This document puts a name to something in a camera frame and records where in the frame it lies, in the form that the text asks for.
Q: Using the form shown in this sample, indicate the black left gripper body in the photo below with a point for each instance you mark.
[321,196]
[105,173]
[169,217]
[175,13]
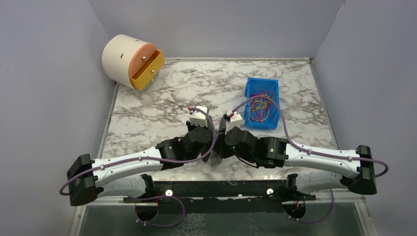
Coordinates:
[210,151]

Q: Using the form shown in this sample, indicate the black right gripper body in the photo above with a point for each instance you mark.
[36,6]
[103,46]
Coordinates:
[221,149]

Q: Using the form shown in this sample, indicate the black cable spool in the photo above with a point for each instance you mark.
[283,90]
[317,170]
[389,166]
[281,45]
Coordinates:
[216,155]

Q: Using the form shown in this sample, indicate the blue plastic bin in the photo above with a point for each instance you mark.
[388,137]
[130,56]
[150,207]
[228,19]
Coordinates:
[260,113]

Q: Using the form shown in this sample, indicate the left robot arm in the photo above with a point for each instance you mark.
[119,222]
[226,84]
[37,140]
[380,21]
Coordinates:
[89,179]

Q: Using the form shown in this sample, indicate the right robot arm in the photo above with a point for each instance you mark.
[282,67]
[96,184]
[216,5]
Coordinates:
[333,169]

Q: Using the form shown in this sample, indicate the yellow drawer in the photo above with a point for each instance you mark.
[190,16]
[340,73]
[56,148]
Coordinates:
[142,69]

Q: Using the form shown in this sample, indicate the cream cylindrical drawer cabinet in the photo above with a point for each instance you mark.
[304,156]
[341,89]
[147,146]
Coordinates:
[118,53]

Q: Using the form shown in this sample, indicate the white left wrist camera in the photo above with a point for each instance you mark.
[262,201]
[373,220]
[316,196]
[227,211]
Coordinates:
[196,118]

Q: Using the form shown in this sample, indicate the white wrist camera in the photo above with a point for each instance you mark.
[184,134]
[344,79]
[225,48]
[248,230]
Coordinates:
[196,118]
[233,119]

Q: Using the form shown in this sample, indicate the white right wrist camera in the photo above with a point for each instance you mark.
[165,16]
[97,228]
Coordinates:
[233,119]

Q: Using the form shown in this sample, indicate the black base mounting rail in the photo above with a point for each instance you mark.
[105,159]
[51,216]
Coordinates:
[242,196]

